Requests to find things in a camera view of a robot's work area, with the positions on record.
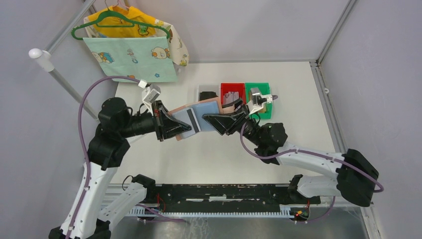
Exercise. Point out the yellow child shirt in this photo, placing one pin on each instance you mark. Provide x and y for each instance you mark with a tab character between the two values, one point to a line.
115	27

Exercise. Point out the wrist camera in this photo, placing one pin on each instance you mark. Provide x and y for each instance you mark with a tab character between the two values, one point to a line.
149	95
256	98

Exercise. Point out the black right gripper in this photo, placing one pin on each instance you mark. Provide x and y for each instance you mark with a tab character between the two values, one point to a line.
228	123

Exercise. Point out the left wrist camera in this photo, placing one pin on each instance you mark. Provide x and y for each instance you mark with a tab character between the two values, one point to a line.
149	95

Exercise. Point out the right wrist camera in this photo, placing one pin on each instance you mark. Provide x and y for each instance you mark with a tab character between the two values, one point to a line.
256	98

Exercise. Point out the green plastic bin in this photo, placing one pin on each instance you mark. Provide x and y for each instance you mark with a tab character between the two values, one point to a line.
265	113

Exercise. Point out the silver credit card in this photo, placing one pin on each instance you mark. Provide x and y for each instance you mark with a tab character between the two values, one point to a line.
187	116

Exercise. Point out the white cable duct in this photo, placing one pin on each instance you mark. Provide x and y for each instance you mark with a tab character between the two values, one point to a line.
282	212

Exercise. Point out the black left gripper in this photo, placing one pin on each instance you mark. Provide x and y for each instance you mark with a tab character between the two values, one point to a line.
170	126

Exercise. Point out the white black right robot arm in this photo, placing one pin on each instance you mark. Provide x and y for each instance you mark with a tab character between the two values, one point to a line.
348	175

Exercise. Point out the white plastic bin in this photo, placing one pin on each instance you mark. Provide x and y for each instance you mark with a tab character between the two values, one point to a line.
208	87

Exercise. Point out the mint cartoon print cloth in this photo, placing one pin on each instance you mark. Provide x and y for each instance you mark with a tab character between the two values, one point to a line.
147	58

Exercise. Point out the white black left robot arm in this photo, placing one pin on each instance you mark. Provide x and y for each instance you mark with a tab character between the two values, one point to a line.
104	154

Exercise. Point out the silver cards stack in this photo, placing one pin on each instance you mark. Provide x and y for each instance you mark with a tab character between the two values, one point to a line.
230	97

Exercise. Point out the red plastic bin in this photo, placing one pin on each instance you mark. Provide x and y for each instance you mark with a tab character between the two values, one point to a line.
233	87

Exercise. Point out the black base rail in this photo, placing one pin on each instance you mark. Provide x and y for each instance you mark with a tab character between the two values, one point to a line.
228	198

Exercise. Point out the gold cards stack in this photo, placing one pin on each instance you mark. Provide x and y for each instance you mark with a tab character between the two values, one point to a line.
262	109

